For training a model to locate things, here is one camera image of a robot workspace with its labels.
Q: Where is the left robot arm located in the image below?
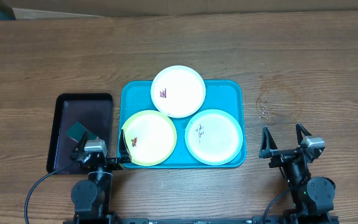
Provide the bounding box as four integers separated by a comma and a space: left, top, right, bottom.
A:
67, 128, 131, 224

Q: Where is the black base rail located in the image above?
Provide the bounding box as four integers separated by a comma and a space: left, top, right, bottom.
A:
63, 215, 340, 224

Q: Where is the white plate with red stain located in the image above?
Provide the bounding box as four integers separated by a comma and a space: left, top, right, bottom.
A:
150, 65, 206, 118

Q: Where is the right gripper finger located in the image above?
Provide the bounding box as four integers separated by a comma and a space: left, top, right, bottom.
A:
260, 126, 278, 152
296, 123, 311, 145

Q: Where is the cardboard box at back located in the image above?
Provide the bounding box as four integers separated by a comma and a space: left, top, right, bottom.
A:
6, 0, 358, 17

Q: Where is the light blue plate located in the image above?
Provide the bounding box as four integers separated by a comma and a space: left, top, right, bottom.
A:
185, 109, 245, 166

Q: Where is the yellow-green plate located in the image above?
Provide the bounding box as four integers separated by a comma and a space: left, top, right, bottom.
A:
122, 110, 177, 166

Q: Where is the green and pink sponge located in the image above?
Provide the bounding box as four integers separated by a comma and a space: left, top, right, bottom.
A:
67, 122, 99, 142

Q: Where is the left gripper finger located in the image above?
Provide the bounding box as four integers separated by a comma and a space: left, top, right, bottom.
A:
73, 133, 88, 153
117, 129, 131, 163

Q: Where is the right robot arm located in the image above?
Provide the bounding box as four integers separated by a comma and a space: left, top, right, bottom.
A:
259, 123, 339, 223

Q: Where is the black rectangular water tray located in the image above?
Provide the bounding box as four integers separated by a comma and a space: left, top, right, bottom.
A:
46, 93, 113, 173

